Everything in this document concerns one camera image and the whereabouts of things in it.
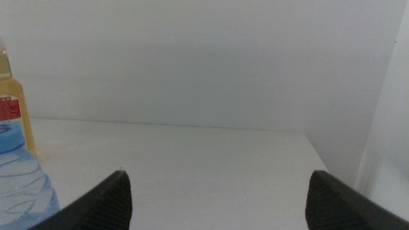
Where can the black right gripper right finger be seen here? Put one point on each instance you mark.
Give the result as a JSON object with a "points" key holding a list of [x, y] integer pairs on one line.
{"points": [[332, 207]]}

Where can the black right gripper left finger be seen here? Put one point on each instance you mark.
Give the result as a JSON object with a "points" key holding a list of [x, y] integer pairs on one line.
{"points": [[105, 204]]}

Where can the small water bottle blue cap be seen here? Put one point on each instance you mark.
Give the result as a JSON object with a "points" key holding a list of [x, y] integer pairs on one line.
{"points": [[22, 179]]}

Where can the yellow tea bottle white cap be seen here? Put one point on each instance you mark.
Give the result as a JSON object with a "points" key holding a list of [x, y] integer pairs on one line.
{"points": [[12, 86]]}

